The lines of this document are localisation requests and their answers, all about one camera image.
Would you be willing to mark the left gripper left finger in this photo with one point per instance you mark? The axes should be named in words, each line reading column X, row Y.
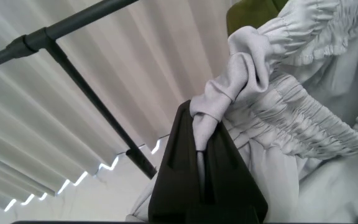
column 176, row 180

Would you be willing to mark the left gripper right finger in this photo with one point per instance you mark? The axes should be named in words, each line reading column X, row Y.
column 232, row 186

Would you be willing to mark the pale grey shorts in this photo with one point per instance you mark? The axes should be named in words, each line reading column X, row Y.
column 306, row 124

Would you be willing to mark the green printed shirt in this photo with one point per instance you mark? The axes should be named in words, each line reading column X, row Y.
column 250, row 14

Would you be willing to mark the black clothes rack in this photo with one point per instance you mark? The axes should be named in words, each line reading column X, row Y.
column 82, row 87

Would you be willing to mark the white curtain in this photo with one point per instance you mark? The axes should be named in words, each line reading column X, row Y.
column 120, row 68

